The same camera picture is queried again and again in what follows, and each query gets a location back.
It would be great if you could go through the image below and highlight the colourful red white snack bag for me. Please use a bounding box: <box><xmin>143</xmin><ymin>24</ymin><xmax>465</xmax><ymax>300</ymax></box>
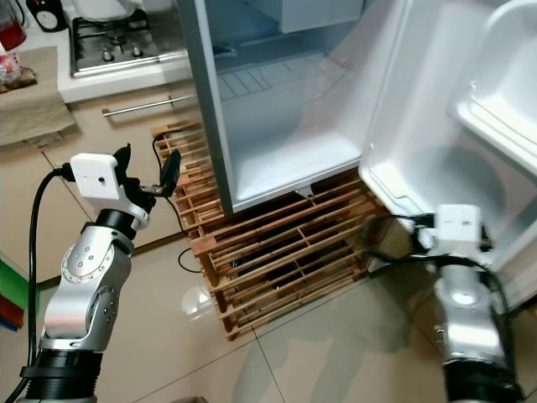
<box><xmin>0</xmin><ymin>52</ymin><xmax>39</xmax><ymax>92</ymax></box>

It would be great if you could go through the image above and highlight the silver white fridge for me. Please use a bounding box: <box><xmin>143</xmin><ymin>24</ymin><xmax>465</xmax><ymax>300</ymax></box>
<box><xmin>176</xmin><ymin>0</ymin><xmax>437</xmax><ymax>214</ymax></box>

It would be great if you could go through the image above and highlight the clear glass fridge shelf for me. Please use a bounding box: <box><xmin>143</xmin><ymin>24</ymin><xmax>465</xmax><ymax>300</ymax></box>
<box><xmin>216</xmin><ymin>52</ymin><xmax>355</xmax><ymax>107</ymax></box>

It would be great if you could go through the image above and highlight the white fridge door shelf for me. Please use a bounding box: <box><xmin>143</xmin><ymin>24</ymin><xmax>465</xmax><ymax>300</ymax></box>
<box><xmin>448</xmin><ymin>0</ymin><xmax>537</xmax><ymax>159</ymax></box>

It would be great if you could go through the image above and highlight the white fridge drawer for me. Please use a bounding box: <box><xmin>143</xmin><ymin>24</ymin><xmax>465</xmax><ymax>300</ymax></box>
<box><xmin>245</xmin><ymin>0</ymin><xmax>368</xmax><ymax>35</ymax></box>

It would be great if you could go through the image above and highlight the beige kitchen counter cabinet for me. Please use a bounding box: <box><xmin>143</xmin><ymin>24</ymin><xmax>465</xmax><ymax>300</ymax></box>
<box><xmin>0</xmin><ymin>32</ymin><xmax>212</xmax><ymax>253</ymax></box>

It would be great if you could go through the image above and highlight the beige cloth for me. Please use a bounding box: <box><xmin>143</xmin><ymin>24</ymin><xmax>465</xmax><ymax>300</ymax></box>
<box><xmin>0</xmin><ymin>46</ymin><xmax>78</xmax><ymax>148</ymax></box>

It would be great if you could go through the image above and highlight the steel gas stove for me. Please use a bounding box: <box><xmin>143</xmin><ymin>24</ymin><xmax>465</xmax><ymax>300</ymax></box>
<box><xmin>69</xmin><ymin>10</ymin><xmax>162</xmax><ymax>79</ymax></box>

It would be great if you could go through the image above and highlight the wooden slatted pallet rack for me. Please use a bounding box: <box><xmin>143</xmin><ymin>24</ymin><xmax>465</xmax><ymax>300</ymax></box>
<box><xmin>151</xmin><ymin>122</ymin><xmax>391</xmax><ymax>341</ymax></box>

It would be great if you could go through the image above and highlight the white cooking pot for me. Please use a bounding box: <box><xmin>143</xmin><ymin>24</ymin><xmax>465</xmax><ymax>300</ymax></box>
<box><xmin>71</xmin><ymin>0</ymin><xmax>150</xmax><ymax>23</ymax></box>

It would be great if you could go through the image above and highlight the black round kitchen timer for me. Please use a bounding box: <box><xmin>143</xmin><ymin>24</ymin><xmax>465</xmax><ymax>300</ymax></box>
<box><xmin>26</xmin><ymin>0</ymin><xmax>67</xmax><ymax>34</ymax></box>

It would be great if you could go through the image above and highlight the green flat board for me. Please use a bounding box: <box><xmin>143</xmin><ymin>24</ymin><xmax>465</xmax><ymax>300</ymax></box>
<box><xmin>0</xmin><ymin>260</ymin><xmax>29</xmax><ymax>324</ymax></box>

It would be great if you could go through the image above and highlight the red jug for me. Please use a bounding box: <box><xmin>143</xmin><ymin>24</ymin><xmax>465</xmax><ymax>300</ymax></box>
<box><xmin>0</xmin><ymin>0</ymin><xmax>29</xmax><ymax>52</ymax></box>

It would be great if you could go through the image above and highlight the orange red flat board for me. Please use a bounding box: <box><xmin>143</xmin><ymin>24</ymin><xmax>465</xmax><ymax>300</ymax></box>
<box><xmin>0</xmin><ymin>294</ymin><xmax>24</xmax><ymax>330</ymax></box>

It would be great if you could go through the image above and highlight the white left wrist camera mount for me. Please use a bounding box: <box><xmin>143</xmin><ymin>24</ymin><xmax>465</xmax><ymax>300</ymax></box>
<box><xmin>69</xmin><ymin>152</ymin><xmax>145</xmax><ymax>224</ymax></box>

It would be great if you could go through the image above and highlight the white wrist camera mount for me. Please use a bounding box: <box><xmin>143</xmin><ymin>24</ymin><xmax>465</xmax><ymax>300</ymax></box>
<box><xmin>69</xmin><ymin>152</ymin><xmax>145</xmax><ymax>224</ymax></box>
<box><xmin>426</xmin><ymin>204</ymin><xmax>493</xmax><ymax>254</ymax></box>

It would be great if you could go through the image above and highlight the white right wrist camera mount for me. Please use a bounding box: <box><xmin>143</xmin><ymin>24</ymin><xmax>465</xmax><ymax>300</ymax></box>
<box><xmin>426</xmin><ymin>204</ymin><xmax>493</xmax><ymax>254</ymax></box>

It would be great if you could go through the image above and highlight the black floor cable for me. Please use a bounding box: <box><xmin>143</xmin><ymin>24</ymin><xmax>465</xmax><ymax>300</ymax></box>
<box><xmin>152</xmin><ymin>133</ymin><xmax>208</xmax><ymax>275</ymax></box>

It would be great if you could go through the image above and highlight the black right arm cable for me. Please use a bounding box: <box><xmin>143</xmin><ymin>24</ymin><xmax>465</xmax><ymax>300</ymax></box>
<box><xmin>361</xmin><ymin>213</ymin><xmax>517</xmax><ymax>353</ymax></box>

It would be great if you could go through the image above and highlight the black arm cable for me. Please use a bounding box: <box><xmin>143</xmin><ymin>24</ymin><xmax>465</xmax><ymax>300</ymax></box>
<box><xmin>361</xmin><ymin>213</ymin><xmax>517</xmax><ymax>353</ymax></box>
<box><xmin>4</xmin><ymin>165</ymin><xmax>73</xmax><ymax>403</ymax></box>

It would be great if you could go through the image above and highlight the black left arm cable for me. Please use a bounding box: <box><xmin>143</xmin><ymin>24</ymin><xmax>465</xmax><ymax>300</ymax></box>
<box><xmin>4</xmin><ymin>165</ymin><xmax>73</xmax><ymax>403</ymax></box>

